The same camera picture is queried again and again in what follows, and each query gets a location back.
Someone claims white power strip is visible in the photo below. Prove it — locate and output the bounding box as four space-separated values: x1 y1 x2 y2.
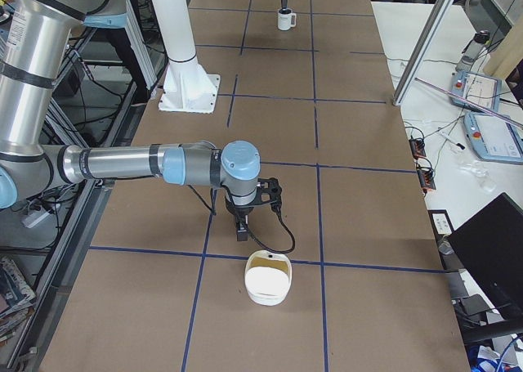
21 208 50 229

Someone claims cream white container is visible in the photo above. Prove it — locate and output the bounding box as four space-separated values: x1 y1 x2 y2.
244 250 293 307

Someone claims orange circuit board upper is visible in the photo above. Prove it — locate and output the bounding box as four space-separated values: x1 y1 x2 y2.
409 137 427 159

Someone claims lower blue teach pendant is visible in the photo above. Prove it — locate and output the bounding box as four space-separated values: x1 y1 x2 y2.
463 112 522 164

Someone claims white mug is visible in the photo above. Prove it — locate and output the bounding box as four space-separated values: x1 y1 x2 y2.
277 8 297 31

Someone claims stack of books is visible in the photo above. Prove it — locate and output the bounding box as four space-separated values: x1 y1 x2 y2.
1 256 36 342

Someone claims orange circuit board lower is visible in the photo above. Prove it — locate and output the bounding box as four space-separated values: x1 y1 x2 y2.
417 167 436 194

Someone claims blue teach pendant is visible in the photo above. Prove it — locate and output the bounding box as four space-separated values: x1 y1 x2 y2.
450 71 502 112
463 112 522 164

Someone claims aluminium frame post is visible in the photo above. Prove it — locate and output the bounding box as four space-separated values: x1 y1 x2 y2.
392 0 454 106

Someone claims white pedestal column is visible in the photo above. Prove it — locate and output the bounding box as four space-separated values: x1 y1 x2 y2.
151 0 221 114

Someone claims black laptop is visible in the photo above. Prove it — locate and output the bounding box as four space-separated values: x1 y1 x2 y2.
448 193 522 319

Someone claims orange circuit board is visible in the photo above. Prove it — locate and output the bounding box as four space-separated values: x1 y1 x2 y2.
417 167 436 194
409 137 427 159

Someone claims grey water bottle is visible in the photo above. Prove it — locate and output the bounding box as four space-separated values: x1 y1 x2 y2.
455 30 490 72

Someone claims upper blue teach pendant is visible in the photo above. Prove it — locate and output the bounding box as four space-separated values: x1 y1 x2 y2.
450 71 502 112

